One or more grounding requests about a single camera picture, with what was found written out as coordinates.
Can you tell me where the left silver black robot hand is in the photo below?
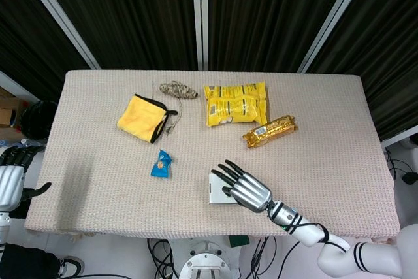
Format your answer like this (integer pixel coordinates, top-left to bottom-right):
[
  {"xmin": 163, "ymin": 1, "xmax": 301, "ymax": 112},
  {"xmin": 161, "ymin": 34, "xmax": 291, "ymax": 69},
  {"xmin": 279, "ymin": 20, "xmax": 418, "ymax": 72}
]
[{"xmin": 0, "ymin": 144, "xmax": 52, "ymax": 211}]

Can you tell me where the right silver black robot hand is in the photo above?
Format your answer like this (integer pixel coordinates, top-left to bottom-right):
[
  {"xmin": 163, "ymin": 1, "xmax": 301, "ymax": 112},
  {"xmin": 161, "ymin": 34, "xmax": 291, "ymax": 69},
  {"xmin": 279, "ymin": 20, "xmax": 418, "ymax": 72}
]
[{"xmin": 210, "ymin": 159, "xmax": 274, "ymax": 214}]

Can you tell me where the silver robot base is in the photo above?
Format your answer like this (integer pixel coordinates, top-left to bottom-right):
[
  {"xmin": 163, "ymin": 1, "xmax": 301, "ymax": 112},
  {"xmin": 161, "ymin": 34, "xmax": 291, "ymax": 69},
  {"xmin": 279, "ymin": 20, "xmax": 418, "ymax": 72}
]
[{"xmin": 178, "ymin": 239, "xmax": 236, "ymax": 279}]

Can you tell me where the white cardboard box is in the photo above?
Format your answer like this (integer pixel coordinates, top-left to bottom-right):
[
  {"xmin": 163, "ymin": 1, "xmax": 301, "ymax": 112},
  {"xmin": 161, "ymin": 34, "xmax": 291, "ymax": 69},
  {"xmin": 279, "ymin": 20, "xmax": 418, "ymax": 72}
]
[{"xmin": 208, "ymin": 172, "xmax": 243, "ymax": 206}]

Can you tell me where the dark green rectangular block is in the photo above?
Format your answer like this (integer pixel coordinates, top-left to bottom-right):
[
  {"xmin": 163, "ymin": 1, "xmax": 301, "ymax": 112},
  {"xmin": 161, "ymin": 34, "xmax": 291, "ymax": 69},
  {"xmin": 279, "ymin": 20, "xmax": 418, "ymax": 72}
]
[{"xmin": 228, "ymin": 235, "xmax": 251, "ymax": 248}]

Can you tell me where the gold biscuit packet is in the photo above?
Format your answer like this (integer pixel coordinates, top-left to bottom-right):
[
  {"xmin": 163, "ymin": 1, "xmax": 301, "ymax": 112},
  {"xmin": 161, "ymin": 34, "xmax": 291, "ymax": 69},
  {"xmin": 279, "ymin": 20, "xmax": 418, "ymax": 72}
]
[{"xmin": 242, "ymin": 114, "xmax": 300, "ymax": 149}]

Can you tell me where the black trash bag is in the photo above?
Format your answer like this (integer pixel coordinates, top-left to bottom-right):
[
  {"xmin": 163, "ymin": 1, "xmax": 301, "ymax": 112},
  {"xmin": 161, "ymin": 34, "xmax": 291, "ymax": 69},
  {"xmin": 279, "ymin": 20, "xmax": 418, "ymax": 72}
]
[{"xmin": 20, "ymin": 100, "xmax": 59, "ymax": 142}]

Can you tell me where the brown cardboard carton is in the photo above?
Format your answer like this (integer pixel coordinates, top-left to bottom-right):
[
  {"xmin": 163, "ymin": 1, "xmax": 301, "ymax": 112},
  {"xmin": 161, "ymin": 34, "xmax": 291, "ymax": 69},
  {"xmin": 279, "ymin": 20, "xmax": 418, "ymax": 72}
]
[{"xmin": 0, "ymin": 86, "xmax": 24, "ymax": 129}]

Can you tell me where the yellow snack bag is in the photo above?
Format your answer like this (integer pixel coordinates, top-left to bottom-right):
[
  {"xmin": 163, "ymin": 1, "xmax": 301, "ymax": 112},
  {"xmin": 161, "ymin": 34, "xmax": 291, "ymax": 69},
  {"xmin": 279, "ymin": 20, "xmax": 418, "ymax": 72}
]
[{"xmin": 203, "ymin": 82, "xmax": 269, "ymax": 127}]

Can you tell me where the blue snack wrapper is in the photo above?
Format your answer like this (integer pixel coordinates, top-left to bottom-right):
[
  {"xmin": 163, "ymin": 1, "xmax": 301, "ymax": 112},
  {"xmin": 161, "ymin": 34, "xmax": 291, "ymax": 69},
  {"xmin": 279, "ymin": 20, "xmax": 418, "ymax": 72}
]
[{"xmin": 150, "ymin": 149, "xmax": 174, "ymax": 178}]

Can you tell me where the beige waffle tablecloth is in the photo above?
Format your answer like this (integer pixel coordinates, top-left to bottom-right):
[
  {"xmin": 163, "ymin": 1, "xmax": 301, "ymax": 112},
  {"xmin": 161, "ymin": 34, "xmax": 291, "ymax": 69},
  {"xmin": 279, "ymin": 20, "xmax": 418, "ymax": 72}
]
[{"xmin": 24, "ymin": 69, "xmax": 402, "ymax": 241}]

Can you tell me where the black white shoe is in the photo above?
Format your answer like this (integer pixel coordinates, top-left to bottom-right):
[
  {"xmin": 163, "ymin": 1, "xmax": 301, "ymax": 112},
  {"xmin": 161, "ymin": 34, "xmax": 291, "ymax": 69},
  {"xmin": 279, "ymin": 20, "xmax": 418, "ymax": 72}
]
[{"xmin": 58, "ymin": 257, "xmax": 84, "ymax": 277}]

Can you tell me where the yellow cloth with black trim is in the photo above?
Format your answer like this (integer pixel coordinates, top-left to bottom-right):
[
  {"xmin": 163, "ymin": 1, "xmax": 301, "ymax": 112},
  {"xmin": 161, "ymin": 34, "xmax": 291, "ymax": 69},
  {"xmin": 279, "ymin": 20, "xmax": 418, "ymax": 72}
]
[{"xmin": 116, "ymin": 93, "xmax": 178, "ymax": 144}]

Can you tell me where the black curtain panel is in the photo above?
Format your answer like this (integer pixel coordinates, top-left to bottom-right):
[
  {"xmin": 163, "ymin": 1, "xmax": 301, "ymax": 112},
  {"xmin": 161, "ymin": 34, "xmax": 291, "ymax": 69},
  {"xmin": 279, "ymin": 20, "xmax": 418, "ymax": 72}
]
[
  {"xmin": 0, "ymin": 0, "xmax": 92, "ymax": 103},
  {"xmin": 308, "ymin": 0, "xmax": 418, "ymax": 142},
  {"xmin": 34, "ymin": 0, "xmax": 199, "ymax": 71},
  {"xmin": 208, "ymin": 0, "xmax": 357, "ymax": 73}
]

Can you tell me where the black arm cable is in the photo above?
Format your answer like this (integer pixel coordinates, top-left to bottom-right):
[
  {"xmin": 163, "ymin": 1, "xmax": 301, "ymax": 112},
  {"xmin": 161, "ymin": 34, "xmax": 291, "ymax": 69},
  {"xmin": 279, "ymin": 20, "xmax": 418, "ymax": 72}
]
[{"xmin": 283, "ymin": 221, "xmax": 347, "ymax": 254}]

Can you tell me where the camouflage rope bundle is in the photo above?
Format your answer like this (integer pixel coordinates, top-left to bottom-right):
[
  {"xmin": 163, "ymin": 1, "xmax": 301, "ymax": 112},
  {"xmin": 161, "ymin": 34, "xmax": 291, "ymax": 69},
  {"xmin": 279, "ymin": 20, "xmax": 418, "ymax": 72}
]
[{"xmin": 152, "ymin": 79, "xmax": 199, "ymax": 137}]

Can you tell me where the white frame post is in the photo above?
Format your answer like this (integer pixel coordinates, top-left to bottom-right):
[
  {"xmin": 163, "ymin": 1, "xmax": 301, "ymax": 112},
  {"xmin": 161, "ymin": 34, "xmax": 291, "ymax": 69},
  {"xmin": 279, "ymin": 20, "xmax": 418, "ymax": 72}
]
[
  {"xmin": 191, "ymin": 0, "xmax": 210, "ymax": 71},
  {"xmin": 297, "ymin": 0, "xmax": 376, "ymax": 73},
  {"xmin": 16, "ymin": 0, "xmax": 101, "ymax": 70}
]

